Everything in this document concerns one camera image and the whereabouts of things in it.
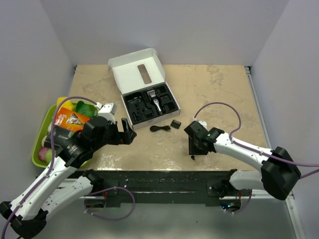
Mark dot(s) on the pink ball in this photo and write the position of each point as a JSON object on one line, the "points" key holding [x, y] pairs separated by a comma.
{"points": [[42, 152]]}

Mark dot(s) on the white cardboard box lid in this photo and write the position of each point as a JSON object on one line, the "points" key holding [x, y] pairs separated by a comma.
{"points": [[136, 71]]}

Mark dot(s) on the light green ball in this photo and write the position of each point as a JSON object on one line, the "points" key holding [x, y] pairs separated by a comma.
{"points": [[48, 156]]}

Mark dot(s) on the green plastic tray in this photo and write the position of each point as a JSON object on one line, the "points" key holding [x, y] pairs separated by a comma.
{"points": [[44, 130]]}

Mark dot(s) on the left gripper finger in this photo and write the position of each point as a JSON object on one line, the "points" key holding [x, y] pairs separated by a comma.
{"points": [[126, 126], [125, 138]]}

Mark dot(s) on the black product box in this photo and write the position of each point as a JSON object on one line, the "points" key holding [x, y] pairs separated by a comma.
{"points": [[60, 136]]}

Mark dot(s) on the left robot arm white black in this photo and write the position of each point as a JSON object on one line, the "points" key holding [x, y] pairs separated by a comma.
{"points": [[28, 213]]}

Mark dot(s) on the green plush toy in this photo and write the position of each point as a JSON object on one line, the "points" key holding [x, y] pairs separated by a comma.
{"points": [[85, 109]]}

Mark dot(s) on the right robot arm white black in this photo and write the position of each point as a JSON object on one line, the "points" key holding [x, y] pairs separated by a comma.
{"points": [[274, 170]]}

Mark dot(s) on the yellow plush toy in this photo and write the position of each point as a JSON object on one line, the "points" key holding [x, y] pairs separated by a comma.
{"points": [[63, 100]]}

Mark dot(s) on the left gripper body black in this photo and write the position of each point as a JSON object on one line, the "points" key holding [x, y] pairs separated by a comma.
{"points": [[110, 137]]}

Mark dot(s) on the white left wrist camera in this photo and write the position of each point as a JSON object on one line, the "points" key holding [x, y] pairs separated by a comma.
{"points": [[107, 111]]}

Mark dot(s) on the aluminium frame rail right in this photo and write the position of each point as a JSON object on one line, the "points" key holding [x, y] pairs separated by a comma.
{"points": [[290, 201]]}

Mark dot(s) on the black plastic insert tray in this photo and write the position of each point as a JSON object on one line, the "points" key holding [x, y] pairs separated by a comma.
{"points": [[134, 106]]}

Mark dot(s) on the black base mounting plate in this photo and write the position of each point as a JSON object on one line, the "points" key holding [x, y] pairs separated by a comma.
{"points": [[172, 187]]}

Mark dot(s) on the orange razor package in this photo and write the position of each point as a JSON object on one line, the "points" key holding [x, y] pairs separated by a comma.
{"points": [[70, 120]]}

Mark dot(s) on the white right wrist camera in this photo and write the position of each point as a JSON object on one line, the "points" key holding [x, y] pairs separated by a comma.
{"points": [[202, 122]]}

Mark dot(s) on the black silver hair clipper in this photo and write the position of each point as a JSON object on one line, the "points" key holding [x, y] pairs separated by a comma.
{"points": [[154, 99]]}

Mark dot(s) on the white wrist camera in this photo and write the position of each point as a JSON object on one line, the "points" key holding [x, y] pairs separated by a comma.
{"points": [[107, 111], [202, 122]]}

